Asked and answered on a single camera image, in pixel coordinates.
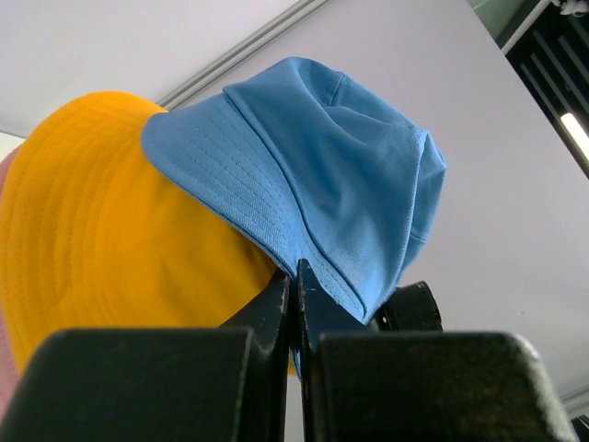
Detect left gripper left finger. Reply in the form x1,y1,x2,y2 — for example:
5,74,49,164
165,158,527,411
1,273,291,441

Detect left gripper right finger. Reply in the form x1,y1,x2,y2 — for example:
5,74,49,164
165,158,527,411
296,261,577,441

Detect yellow bucket hat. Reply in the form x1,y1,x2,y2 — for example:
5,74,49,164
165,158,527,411
1,91,276,375

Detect light blue bucket hat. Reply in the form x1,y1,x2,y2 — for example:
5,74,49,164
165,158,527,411
141,56,448,378

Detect pink bucket hat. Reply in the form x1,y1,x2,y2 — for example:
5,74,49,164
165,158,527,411
0,146,20,422

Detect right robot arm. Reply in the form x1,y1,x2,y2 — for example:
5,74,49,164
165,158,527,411
369,281,443,332

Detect right aluminium frame post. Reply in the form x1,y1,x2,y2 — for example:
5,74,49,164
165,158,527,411
157,0,327,111

